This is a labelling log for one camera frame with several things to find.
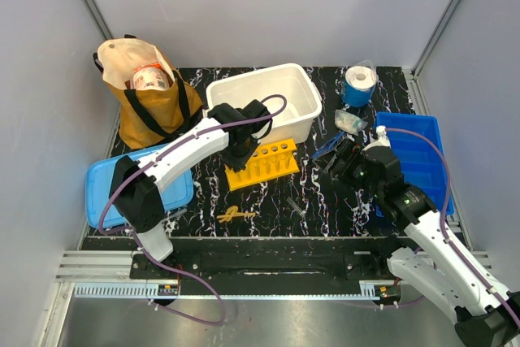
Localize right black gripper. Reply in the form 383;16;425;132
313;137;383;198

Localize blue safety glasses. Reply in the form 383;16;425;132
311;132;345;159

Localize yellow knotted rubber band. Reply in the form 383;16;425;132
217;206;256;223

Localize clear glass test tube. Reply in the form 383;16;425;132
166;208;187;219

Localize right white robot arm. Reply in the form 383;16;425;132
316;137;519;346

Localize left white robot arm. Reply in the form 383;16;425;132
107;100;273;279

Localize yellow test tube rack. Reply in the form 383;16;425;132
225;139;300;191

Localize crumpled clear plastic wrapper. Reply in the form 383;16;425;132
334;110;367;135

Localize white plastic tub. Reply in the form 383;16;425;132
206;63;323;145

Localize brown canvas tote bag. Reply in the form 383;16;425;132
93;35;202;150

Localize white orange bottle in bag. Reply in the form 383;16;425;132
131;63;170;91

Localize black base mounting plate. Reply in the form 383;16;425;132
81;236;420;299

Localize light blue plastic lid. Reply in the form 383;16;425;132
85;156;194;228

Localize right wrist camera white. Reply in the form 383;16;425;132
362;125;391;152

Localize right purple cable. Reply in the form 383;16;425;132
381;126;520;315

